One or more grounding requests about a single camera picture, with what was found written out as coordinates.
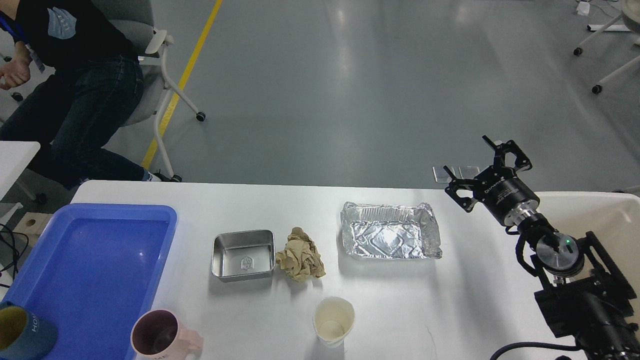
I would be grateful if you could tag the right floor plate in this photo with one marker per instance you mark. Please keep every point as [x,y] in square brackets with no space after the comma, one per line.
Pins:
[468,172]

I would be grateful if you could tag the grey office chair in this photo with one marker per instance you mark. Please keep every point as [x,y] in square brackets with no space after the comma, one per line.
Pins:
[135,20]

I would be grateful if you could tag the blue plastic tray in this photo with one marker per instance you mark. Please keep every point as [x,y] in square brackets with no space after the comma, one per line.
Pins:
[93,272]

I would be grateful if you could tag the blue mug yellow inside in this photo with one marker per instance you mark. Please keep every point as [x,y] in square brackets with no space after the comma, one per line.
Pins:
[24,335]

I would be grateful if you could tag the white side table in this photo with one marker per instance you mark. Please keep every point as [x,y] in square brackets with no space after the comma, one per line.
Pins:
[14,158]

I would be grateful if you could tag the left floor plate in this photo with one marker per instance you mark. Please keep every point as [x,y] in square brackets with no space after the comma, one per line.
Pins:
[440,174]

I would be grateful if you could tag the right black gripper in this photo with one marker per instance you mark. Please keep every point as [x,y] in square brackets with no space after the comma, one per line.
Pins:
[507,195]

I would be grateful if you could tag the floor plate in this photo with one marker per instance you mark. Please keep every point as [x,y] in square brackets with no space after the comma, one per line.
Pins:
[468,172]
[440,174]

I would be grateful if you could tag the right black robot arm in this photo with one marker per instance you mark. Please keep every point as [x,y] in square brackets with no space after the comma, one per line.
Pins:
[584,294]

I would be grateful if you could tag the crumpled brown paper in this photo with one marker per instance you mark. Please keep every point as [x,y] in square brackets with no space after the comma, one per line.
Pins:
[300,259]

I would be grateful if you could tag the person in black clothes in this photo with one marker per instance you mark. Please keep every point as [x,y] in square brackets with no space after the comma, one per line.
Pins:
[96,86]

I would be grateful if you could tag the white plastic bin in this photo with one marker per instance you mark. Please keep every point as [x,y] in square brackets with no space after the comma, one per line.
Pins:
[613,217]

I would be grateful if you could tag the pink mug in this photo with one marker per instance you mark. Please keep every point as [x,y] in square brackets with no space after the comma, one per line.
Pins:
[159,335]

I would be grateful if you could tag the aluminium foil tray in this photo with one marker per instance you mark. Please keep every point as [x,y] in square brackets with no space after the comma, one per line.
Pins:
[390,232]

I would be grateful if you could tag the steel rectangular container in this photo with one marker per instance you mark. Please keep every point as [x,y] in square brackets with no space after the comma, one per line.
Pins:
[243,255]

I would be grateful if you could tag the wooden block with hole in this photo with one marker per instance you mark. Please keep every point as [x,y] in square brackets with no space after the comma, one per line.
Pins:
[31,226]

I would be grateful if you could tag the white paper cup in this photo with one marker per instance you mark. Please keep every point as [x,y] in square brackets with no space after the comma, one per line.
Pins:
[333,319]

